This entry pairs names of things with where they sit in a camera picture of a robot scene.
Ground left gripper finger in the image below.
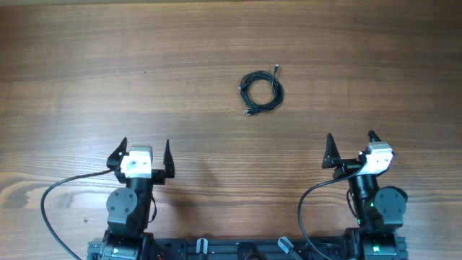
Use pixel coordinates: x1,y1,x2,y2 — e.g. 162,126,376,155
106,137,128,170
163,140,175,178

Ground black usb cables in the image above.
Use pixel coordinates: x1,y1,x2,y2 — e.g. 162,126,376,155
237,64,285,116

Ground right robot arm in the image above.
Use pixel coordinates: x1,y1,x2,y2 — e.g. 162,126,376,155
321,131,409,259

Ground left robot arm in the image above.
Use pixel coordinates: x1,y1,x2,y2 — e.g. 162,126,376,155
87,138,175,259

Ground right camera black cable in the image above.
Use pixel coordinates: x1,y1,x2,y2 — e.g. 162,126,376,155
297,162,366,260

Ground camera black cable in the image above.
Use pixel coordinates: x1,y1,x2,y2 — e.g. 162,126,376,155
297,162,366,260
40,168,113,260

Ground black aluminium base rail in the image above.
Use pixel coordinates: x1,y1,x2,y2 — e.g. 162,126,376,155
87,235,409,260

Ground left camera black cable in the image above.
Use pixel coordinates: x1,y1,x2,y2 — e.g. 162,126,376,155
40,168,113,260

